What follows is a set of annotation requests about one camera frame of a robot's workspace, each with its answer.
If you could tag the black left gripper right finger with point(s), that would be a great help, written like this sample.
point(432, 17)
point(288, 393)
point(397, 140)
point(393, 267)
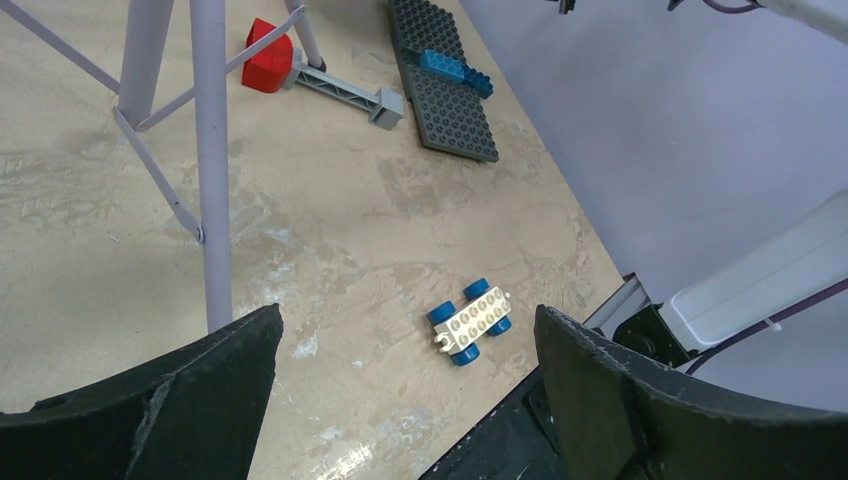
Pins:
point(621, 415)

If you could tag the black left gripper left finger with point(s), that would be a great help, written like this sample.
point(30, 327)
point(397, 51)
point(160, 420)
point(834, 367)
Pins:
point(193, 413)

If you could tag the lilac music stand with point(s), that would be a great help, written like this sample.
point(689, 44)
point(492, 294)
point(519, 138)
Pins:
point(147, 27)

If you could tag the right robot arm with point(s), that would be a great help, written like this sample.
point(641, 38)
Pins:
point(755, 172)

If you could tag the white brick car blue wheels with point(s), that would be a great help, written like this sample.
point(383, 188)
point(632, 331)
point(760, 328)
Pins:
point(457, 330)

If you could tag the dark grey building baseplate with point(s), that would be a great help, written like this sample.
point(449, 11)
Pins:
point(450, 116)

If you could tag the grey girder red brick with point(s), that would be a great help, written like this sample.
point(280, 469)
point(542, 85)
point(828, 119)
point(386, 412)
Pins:
point(280, 66)

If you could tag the blue bricks on grey plate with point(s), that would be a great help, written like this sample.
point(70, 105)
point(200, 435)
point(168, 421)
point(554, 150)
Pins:
point(456, 71)

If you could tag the black table front rail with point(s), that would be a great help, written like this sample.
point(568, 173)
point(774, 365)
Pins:
point(517, 439)

